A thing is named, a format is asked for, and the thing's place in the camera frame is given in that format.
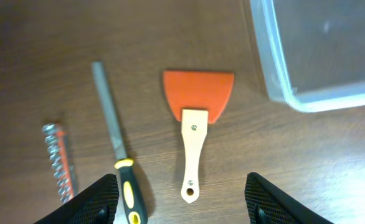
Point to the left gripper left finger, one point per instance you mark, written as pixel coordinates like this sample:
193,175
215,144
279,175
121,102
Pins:
95,205

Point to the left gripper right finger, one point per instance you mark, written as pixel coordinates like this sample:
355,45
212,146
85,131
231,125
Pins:
267,204

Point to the file with black-yellow handle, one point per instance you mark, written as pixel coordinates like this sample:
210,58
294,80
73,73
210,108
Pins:
133,202

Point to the orange bit holder strip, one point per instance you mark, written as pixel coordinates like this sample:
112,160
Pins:
61,162

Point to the orange scraper wooden handle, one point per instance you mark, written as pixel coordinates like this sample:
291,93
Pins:
196,99

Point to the clear plastic container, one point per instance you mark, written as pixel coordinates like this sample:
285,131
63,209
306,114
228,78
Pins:
312,52

